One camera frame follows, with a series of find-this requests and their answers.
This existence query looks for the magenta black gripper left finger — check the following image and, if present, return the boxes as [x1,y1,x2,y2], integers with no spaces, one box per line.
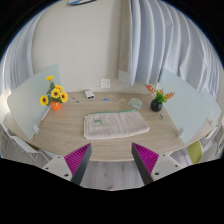
[43,144,92,185]

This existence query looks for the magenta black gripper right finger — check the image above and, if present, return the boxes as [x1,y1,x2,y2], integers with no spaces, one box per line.
[131,143,183,185]

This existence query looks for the beige folded towel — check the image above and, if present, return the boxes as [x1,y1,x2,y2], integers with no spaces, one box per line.
[84,110,150,140]

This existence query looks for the green chair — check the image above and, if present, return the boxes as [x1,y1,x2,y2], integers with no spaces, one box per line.
[188,141,203,164]

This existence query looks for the orange flowers in black pot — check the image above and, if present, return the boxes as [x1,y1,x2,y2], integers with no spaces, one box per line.
[146,85,175,112]

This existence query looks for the white chair left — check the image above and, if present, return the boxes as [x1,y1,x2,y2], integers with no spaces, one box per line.
[1,124,40,161]

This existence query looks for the grey-green round card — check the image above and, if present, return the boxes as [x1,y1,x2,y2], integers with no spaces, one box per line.
[128,98,143,110]

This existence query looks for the right frosted desk divider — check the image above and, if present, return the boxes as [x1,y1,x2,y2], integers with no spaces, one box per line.
[157,70,221,143]

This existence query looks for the frosted desk divider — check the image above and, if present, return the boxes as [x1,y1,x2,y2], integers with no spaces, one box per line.
[7,64,61,140]
[157,70,221,143]

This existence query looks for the sunflowers in orange vase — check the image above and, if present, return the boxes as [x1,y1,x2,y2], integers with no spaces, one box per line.
[40,75,68,111]

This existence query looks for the small white box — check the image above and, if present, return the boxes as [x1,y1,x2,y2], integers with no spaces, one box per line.
[85,90,95,100]

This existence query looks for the small blue item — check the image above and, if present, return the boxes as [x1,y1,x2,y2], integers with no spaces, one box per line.
[101,98,109,102]

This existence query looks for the left frosted desk divider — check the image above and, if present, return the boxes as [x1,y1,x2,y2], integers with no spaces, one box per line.
[7,64,61,140]

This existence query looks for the white curtain left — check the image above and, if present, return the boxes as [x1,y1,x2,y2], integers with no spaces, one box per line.
[0,10,44,95]

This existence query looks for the white curtain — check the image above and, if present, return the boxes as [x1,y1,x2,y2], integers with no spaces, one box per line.
[0,10,44,95]
[129,0,220,97]

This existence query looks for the white curtain right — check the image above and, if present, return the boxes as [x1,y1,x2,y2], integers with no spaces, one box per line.
[129,0,220,97]

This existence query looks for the white wall socket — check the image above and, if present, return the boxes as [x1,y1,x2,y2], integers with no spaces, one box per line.
[100,79,110,88]

